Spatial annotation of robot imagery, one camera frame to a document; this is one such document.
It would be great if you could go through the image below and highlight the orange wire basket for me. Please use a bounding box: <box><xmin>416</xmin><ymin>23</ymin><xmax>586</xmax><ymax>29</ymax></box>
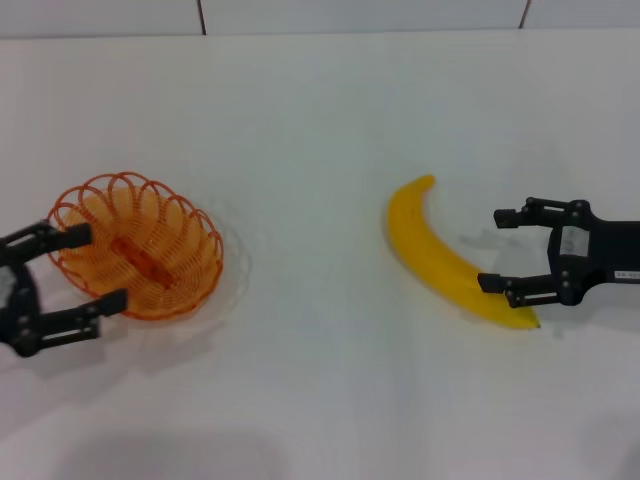
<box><xmin>47</xmin><ymin>172</ymin><xmax>225</xmax><ymax>320</ymax></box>

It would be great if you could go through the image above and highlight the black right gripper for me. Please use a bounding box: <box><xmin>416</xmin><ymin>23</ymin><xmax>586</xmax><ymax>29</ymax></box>
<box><xmin>477</xmin><ymin>196</ymin><xmax>640</xmax><ymax>309</ymax></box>

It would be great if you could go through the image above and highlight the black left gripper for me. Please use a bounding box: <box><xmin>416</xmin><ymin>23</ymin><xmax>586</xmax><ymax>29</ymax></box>
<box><xmin>0</xmin><ymin>222</ymin><xmax>129</xmax><ymax>359</ymax></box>

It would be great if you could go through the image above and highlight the yellow banana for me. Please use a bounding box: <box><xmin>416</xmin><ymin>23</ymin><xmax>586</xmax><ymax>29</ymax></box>
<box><xmin>388</xmin><ymin>173</ymin><xmax>542</xmax><ymax>331</ymax></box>

